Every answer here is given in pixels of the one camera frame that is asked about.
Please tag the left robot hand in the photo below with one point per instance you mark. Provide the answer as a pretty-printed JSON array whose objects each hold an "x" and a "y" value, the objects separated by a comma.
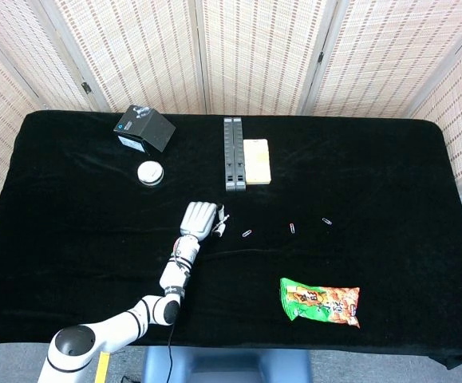
[{"x": 198, "y": 219}]

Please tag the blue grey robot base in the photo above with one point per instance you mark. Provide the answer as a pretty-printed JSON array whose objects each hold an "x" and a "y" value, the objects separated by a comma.
[{"x": 226, "y": 367}]

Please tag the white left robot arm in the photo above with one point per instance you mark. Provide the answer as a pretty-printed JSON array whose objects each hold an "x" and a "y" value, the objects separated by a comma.
[{"x": 174, "y": 275}]

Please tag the silver paper clip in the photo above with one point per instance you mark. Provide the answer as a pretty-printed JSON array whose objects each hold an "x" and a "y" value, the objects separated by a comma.
[
  {"x": 326, "y": 221},
  {"x": 293, "y": 228},
  {"x": 247, "y": 233}
]

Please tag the grey long stapler bar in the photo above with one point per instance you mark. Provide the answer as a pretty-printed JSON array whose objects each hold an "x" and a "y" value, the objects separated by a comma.
[{"x": 234, "y": 159}]

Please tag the beige rectangular block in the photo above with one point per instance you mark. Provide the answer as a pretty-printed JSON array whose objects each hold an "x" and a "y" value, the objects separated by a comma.
[{"x": 257, "y": 161}]

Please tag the black cardboard box open lid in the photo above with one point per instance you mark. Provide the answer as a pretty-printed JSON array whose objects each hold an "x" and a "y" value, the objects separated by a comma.
[{"x": 155, "y": 131}]

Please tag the black velvet tablecloth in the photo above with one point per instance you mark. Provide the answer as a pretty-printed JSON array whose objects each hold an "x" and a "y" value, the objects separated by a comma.
[{"x": 334, "y": 179}]

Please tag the green snack bag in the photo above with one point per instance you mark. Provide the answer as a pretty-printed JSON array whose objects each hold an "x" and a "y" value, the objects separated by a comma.
[{"x": 318, "y": 303}]

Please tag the dark metal screen hinge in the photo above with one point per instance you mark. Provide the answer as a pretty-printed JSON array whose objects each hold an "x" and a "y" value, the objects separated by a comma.
[
  {"x": 86, "y": 88},
  {"x": 321, "y": 57}
]

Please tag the yellow floor tape strip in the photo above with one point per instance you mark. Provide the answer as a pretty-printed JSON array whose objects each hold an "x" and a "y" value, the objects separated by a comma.
[{"x": 103, "y": 367}]

